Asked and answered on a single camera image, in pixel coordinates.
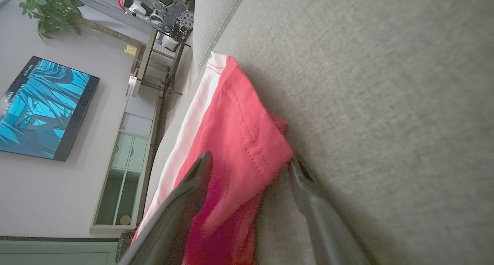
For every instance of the red garment with white hem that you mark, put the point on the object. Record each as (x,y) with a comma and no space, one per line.
(231,134)

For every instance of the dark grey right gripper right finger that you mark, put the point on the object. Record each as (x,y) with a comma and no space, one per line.
(328,226)

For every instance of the white cabinet with glass doors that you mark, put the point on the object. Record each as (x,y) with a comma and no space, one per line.
(123,172)

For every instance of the grey sofa back cushion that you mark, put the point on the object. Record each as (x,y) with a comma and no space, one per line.
(212,18)

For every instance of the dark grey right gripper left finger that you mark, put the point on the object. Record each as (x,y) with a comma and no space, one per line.
(173,218)

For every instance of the metal frame shelf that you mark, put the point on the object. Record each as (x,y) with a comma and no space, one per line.
(154,64)

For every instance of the grey sofa seat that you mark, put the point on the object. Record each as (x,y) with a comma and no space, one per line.
(386,103)

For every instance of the green leafy plant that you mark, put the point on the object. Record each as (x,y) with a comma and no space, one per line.
(50,6)

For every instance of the yellow cup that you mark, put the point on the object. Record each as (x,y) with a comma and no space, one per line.
(131,50)

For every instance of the white red toy robot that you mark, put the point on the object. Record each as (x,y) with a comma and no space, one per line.
(141,8)

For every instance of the flat screen television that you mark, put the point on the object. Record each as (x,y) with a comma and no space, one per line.
(42,107)

